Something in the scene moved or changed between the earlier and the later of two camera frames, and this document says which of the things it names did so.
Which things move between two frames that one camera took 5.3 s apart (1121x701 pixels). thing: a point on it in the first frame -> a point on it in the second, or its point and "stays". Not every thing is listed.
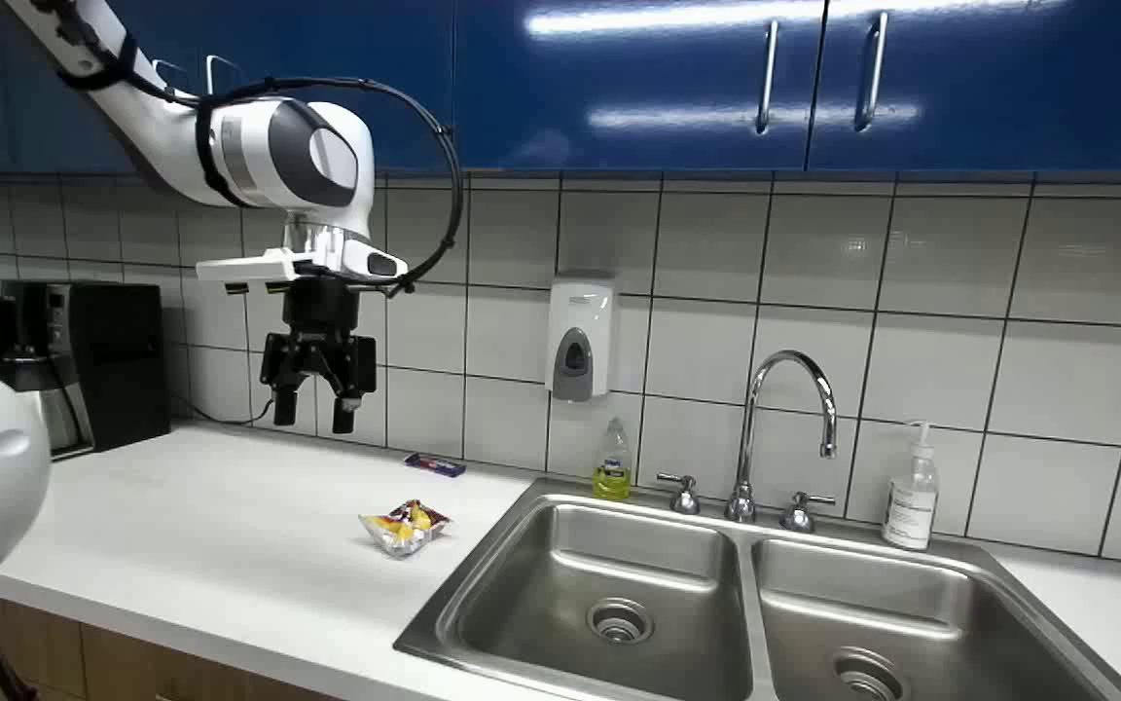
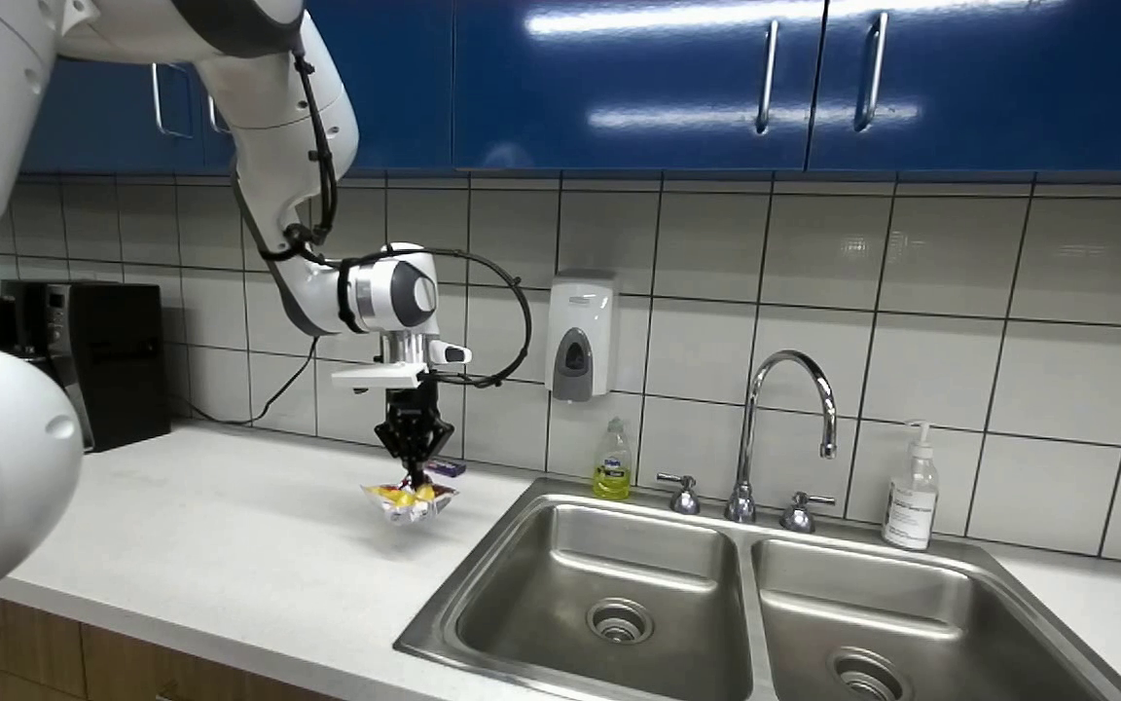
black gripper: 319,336 -> 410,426
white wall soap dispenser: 582,340 stays
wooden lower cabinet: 66,661 stays
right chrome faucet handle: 799,515 stays
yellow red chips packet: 406,527 -> 410,500
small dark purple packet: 433,461 stays
